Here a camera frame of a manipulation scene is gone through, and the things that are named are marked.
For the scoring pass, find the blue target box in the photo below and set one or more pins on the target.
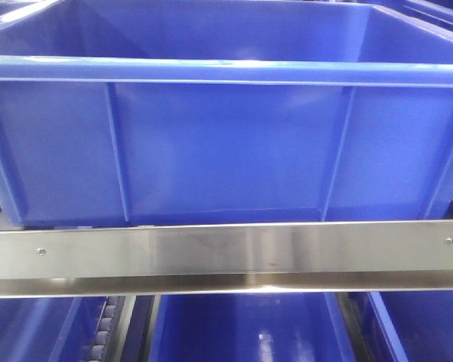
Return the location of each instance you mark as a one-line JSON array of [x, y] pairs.
[[118, 113]]

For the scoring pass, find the lower middle blue bin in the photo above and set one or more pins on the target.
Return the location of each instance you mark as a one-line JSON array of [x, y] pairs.
[[250, 327]]

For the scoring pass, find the blue bin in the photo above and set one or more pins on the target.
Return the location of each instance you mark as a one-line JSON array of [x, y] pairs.
[[250, 327], [407, 326], [49, 329]]

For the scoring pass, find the upper steel shelf beam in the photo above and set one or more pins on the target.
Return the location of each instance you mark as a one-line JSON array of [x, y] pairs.
[[240, 258]]

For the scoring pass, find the grey roller track below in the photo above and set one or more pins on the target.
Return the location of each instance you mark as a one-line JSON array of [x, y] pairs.
[[112, 329]]

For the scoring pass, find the lower left blue bin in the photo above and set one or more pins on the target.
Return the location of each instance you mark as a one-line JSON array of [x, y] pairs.
[[49, 329]]

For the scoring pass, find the lower right blue bin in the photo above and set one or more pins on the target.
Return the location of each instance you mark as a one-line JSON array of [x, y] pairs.
[[407, 326]]

